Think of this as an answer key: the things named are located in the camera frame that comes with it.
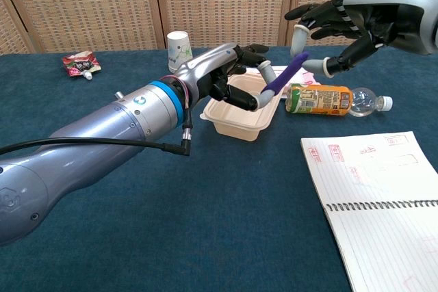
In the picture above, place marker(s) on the white spiral notebook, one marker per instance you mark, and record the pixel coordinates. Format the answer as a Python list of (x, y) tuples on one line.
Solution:
[(383, 237)]

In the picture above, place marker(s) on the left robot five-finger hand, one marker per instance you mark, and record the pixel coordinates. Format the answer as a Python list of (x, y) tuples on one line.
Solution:
[(208, 66)]

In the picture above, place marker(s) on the beige food container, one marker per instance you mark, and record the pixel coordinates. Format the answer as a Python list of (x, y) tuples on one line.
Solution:
[(236, 124)]

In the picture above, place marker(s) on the white tissue packet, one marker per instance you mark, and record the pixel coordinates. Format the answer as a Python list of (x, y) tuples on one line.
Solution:
[(309, 78)]

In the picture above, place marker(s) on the white paper cup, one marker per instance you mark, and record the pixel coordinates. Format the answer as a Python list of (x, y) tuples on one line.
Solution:
[(178, 46)]

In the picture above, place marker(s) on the blue table mat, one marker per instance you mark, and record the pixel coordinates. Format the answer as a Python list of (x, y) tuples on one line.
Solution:
[(205, 220)]

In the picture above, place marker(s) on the orange label plastic bottle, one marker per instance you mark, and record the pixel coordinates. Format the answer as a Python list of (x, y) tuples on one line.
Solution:
[(318, 100)]

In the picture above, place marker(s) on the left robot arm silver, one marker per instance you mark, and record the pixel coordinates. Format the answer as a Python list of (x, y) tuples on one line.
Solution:
[(102, 122)]

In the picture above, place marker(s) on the red drink pouch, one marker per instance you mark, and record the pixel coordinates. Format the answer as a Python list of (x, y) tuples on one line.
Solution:
[(81, 64)]

